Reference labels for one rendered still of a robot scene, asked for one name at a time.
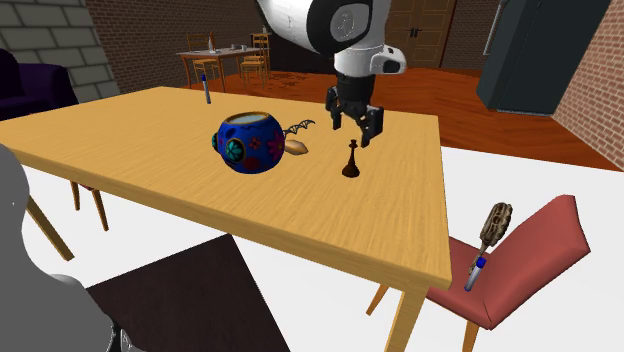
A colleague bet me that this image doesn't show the dark tall cabinet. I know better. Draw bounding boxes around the dark tall cabinet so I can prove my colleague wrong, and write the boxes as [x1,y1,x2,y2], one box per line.
[475,0,613,118]

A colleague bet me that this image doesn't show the dark purple sofa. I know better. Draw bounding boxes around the dark purple sofa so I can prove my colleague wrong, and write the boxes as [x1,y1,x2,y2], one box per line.
[0,48,80,123]

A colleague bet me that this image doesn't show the light wooden table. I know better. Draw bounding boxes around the light wooden table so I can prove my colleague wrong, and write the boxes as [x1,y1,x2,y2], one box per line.
[0,86,454,352]

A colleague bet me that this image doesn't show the blue flower-painted round pot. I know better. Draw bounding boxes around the blue flower-painted round pot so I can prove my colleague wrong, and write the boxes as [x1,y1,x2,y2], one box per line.
[211,111,287,176]

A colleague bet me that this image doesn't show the dark robot stand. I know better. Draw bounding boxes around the dark robot stand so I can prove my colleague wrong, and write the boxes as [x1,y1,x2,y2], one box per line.
[85,233,292,352]

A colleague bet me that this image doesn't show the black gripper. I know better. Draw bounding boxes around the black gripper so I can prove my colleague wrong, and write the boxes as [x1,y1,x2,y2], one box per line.
[324,72,385,149]

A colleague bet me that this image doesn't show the dark brown chess piece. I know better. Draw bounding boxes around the dark brown chess piece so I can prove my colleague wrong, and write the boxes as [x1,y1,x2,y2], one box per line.
[341,139,361,179]

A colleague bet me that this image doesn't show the small wooden dining table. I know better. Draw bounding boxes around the small wooden dining table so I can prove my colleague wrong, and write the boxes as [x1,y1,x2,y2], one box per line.
[175,37,265,94]

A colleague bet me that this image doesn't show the wooden slat-back chair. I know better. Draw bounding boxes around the wooden slat-back chair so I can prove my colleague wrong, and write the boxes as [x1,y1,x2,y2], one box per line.
[186,32,222,85]
[238,32,272,89]

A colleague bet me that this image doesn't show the brown panelled double door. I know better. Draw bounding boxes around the brown panelled double door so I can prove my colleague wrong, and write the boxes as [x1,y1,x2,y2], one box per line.
[384,0,458,70]

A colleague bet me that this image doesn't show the whisk with wooden handle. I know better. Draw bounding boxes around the whisk with wooden handle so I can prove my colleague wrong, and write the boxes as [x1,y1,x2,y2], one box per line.
[282,119,316,157]

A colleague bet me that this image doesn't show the brown wooden brush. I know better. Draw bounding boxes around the brown wooden brush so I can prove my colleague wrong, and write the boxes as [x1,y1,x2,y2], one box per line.
[468,202,514,275]

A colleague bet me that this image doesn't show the red chair with wooden legs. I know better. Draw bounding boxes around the red chair with wooden legs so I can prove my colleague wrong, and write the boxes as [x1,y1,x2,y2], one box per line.
[365,194,593,352]
[69,180,110,233]

